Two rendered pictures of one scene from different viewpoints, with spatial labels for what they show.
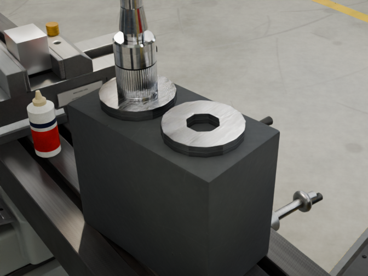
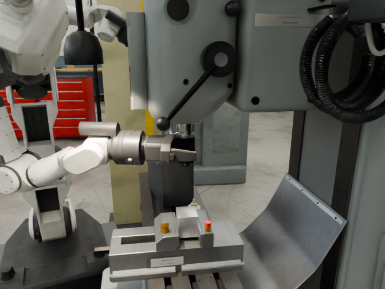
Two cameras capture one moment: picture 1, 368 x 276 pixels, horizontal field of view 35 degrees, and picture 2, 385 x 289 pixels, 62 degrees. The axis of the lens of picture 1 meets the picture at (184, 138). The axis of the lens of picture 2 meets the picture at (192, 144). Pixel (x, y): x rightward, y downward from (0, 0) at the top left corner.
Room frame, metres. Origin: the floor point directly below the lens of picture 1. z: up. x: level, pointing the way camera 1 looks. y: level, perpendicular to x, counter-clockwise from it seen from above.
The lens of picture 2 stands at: (1.56, 0.60, 1.48)
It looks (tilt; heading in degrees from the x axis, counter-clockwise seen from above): 17 degrees down; 206
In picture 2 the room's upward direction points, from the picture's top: straight up
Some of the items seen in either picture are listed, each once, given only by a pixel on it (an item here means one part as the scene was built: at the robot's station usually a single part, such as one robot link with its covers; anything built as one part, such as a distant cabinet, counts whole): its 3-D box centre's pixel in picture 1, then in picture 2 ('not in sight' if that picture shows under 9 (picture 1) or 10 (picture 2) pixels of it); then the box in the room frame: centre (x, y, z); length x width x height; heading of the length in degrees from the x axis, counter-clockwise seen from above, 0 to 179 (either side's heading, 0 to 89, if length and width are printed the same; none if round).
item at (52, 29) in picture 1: (52, 28); (164, 228); (0.94, 0.23, 1.04); 0.02 x 0.02 x 0.02
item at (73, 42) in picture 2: not in sight; (82, 47); (1.07, 0.13, 1.48); 0.07 x 0.07 x 0.06
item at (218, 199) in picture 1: (171, 176); (169, 170); (0.55, 0.02, 1.02); 0.22 x 0.12 x 0.20; 47
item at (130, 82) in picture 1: (136, 68); not in sight; (0.58, 0.05, 1.15); 0.05 x 0.05 x 0.06
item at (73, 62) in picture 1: (61, 52); (165, 230); (0.91, 0.21, 1.01); 0.12 x 0.06 x 0.04; 34
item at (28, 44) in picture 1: (28, 49); (187, 221); (0.87, 0.26, 1.03); 0.06 x 0.05 x 0.06; 34
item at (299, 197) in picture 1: (290, 207); not in sight; (1.07, -0.26, 0.50); 0.22 x 0.06 x 0.06; 126
